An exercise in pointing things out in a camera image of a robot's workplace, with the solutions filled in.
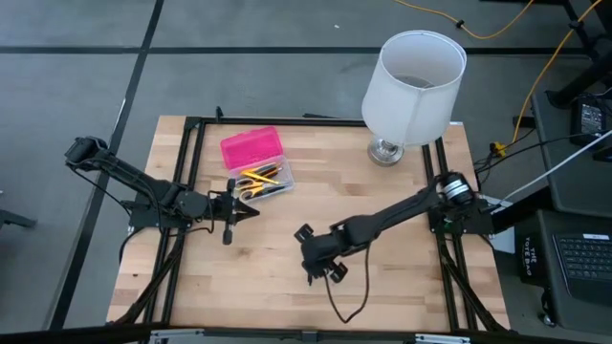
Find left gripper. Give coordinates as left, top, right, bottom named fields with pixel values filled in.
left=208, top=178, right=261, bottom=247

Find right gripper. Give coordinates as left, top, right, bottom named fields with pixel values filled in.
left=293, top=223, right=353, bottom=285

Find yellow-handled scissors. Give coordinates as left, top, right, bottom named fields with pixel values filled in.
left=236, top=179, right=288, bottom=201

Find yellow highlighter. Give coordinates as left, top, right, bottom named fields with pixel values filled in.
left=241, top=165, right=278, bottom=179

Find pink-lidded clear supply box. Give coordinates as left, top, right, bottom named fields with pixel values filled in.
left=220, top=125, right=295, bottom=205

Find white-shaded silver table lamp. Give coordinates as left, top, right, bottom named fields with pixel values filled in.
left=361, top=30, right=468, bottom=167

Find black tote bag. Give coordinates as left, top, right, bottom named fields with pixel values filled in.
left=517, top=232, right=547, bottom=289

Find black front crossbar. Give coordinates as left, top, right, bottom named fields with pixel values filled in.
left=0, top=322, right=612, bottom=344

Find dark chair base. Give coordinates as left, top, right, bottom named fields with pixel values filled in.
left=0, top=190, right=38, bottom=231

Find black caster wheel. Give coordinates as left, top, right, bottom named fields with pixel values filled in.
left=538, top=290, right=559, bottom=329

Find dark grey side table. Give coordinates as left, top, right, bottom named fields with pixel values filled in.
left=530, top=88, right=612, bottom=220

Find grey laptop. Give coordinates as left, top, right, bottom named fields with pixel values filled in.
left=534, top=208, right=612, bottom=335

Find black power adapter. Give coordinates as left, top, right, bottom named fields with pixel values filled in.
left=570, top=94, right=609, bottom=148

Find black stand legs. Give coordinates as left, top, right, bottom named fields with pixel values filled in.
left=544, top=0, right=612, bottom=110

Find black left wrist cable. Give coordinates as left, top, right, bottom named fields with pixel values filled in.
left=164, top=189, right=217, bottom=236

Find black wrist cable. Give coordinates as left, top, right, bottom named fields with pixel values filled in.
left=164, top=189, right=217, bottom=236
left=323, top=242, right=373, bottom=325

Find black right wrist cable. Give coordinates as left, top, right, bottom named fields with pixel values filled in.
left=323, top=242, right=373, bottom=325

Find black aluminium table frame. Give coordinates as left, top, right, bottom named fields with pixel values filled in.
left=107, top=114, right=511, bottom=335

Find silver bracket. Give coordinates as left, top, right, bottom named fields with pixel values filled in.
left=147, top=327, right=206, bottom=344
left=413, top=333, right=473, bottom=344

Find long yellow extension cable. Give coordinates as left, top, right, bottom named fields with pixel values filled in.
left=490, top=0, right=606, bottom=159

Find yellow cable with black connector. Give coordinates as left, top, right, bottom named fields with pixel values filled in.
left=394, top=0, right=536, bottom=41

